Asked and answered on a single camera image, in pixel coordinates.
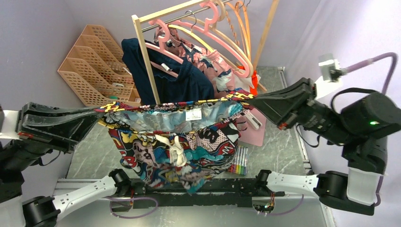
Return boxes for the white stapler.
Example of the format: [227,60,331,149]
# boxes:
[244,113,262,130]

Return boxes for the pink patterned shorts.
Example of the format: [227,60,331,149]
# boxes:
[167,28,236,99]

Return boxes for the orange cloth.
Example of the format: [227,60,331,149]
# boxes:
[235,70,260,95]

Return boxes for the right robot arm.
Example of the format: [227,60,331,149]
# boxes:
[248,78,401,216]

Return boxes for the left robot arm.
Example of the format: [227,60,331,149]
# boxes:
[0,102,131,227]

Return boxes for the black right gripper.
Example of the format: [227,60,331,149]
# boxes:
[246,76,354,145]

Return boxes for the pack of coloured markers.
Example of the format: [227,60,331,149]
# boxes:
[228,145,249,175]

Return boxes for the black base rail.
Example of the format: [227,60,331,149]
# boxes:
[113,178,285,209]

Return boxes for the pink mat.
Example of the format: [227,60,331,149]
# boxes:
[237,108,267,147]

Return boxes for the peach plastic file organizer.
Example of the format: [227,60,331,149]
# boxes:
[58,25,141,106]

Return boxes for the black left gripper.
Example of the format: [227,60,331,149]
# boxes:
[0,99,107,172]

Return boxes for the comic print shorts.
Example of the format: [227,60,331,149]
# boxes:
[98,89,254,193]

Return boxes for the navy blue shorts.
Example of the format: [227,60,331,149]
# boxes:
[121,38,214,105]

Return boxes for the pink plastic hanger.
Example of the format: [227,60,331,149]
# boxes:
[168,0,253,78]
[145,19,191,79]

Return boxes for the wooden clothes rack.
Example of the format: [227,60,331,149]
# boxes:
[131,0,280,105]

